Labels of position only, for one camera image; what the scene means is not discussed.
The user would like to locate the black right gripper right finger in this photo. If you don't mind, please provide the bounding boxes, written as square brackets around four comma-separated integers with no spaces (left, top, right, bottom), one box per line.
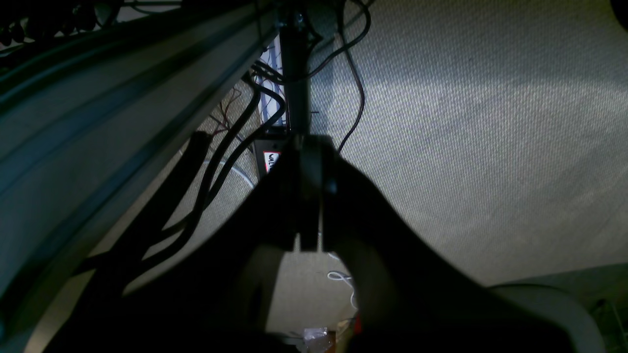
[300,138,575,353]

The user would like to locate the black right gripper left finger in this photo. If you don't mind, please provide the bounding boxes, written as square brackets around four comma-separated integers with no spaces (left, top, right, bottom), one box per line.
[49,142,301,353]

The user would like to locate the white power strip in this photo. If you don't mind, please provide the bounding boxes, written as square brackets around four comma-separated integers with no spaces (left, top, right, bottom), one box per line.
[255,35,287,129]

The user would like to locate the white cable on floor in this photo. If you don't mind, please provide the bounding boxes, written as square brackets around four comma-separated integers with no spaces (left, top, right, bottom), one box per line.
[327,252,358,309]

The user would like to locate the black cable bundle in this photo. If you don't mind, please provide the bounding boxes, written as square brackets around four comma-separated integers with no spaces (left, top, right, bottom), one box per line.
[74,59,288,295]

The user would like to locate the grey aluminium table rail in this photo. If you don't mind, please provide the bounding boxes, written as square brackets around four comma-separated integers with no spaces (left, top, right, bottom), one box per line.
[0,0,277,353]

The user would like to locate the thin black cable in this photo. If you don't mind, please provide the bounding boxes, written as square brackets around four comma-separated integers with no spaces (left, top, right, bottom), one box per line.
[309,0,372,153]

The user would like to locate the black table leg post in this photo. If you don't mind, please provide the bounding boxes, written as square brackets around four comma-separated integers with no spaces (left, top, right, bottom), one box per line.
[280,0,311,135]

